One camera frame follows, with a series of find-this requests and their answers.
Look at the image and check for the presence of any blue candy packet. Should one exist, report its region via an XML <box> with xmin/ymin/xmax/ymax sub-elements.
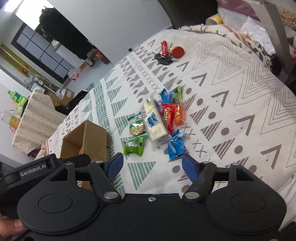
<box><xmin>160</xmin><ymin>88</ymin><xmax>178</xmax><ymax>104</ymax></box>
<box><xmin>167</xmin><ymin>130</ymin><xmax>186</xmax><ymax>161</ymax></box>

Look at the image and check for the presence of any light green candy packet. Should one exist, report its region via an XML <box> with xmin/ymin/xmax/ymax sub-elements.
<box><xmin>123</xmin><ymin>137</ymin><xmax>144</xmax><ymax>156</ymax></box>

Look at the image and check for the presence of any green cookie snack packet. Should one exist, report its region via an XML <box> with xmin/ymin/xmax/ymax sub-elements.
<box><xmin>128</xmin><ymin>112</ymin><xmax>148</xmax><ymax>140</ymax></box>

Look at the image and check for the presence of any orange candy packet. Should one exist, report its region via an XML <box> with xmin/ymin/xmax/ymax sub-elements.
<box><xmin>173</xmin><ymin>103</ymin><xmax>186</xmax><ymax>126</ymax></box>

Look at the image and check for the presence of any white blue cake pack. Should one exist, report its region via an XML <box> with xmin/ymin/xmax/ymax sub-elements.
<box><xmin>141</xmin><ymin>97</ymin><xmax>169</xmax><ymax>142</ymax></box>

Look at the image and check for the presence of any red candy packet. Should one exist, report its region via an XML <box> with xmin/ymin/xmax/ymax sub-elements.
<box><xmin>162</xmin><ymin>103</ymin><xmax>175</xmax><ymax>134</ymax></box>

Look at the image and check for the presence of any purple clear candy packet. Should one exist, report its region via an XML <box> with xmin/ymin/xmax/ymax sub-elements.
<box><xmin>154</xmin><ymin>99</ymin><xmax>163</xmax><ymax>115</ymax></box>

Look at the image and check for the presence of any person's left hand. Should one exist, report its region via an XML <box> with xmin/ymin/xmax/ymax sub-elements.
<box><xmin>0</xmin><ymin>219</ymin><xmax>25</xmax><ymax>238</ymax></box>

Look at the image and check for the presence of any brown cardboard box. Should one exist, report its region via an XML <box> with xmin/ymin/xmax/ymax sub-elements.
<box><xmin>59</xmin><ymin>119</ymin><xmax>112</xmax><ymax>190</ymax></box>

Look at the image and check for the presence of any clear oil bottle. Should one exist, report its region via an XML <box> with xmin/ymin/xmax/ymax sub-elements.
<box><xmin>1</xmin><ymin>110</ymin><xmax>20</xmax><ymax>130</ymax></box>

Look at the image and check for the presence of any round table with dotted cloth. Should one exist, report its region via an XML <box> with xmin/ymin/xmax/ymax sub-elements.
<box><xmin>12</xmin><ymin>87</ymin><xmax>66</xmax><ymax>154</ymax></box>

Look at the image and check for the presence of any black bag on floor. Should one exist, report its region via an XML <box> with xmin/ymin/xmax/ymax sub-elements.
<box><xmin>55</xmin><ymin>90</ymin><xmax>88</xmax><ymax>116</ymax></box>

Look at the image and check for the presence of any patterned bed cover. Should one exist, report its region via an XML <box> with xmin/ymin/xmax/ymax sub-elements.
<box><xmin>41</xmin><ymin>28</ymin><xmax>295</xmax><ymax>219</ymax></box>

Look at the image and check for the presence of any green plum candy packet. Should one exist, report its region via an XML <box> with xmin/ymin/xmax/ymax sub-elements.
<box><xmin>174</xmin><ymin>85</ymin><xmax>183</xmax><ymax>103</ymax></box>

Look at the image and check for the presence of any green soda bottle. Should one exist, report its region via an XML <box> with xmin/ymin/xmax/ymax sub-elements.
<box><xmin>7</xmin><ymin>90</ymin><xmax>28</xmax><ymax>108</ymax></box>

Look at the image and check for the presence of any small cardboard box on floor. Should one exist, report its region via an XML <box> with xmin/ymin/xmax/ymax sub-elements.
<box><xmin>47</xmin><ymin>88</ymin><xmax>75</xmax><ymax>106</ymax></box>

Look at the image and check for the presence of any water bottle pack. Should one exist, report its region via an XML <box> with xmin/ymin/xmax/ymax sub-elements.
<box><xmin>68</xmin><ymin>68</ymin><xmax>83</xmax><ymax>81</ymax></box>

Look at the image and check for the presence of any black car key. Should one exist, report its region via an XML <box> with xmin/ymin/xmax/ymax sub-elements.
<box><xmin>154</xmin><ymin>53</ymin><xmax>178</xmax><ymax>65</ymax></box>

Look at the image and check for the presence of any black framed glass door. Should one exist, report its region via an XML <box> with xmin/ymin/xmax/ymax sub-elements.
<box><xmin>11</xmin><ymin>23</ymin><xmax>73</xmax><ymax>84</ymax></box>

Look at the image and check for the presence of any yellow tape roll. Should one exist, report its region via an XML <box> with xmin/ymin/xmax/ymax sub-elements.
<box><xmin>205</xmin><ymin>14</ymin><xmax>223</xmax><ymax>25</ymax></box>

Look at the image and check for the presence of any person in black coat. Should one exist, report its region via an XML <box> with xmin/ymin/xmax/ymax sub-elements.
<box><xmin>40</xmin><ymin>8</ymin><xmax>94</xmax><ymax>67</ymax></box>

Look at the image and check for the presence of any dark chair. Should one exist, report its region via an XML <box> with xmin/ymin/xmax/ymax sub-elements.
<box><xmin>158</xmin><ymin>0</ymin><xmax>218</xmax><ymax>29</ymax></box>

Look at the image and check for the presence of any glass side desk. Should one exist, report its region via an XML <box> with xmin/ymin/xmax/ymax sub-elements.
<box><xmin>247</xmin><ymin>1</ymin><xmax>295</xmax><ymax>85</ymax></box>

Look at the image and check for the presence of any pink clothing pile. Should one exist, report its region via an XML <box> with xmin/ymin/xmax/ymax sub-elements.
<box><xmin>217</xmin><ymin>0</ymin><xmax>258</xmax><ymax>19</ymax></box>

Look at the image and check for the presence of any red round keychain charm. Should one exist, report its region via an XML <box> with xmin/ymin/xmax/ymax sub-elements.
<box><xmin>171</xmin><ymin>46</ymin><xmax>185</xmax><ymax>59</ymax></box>

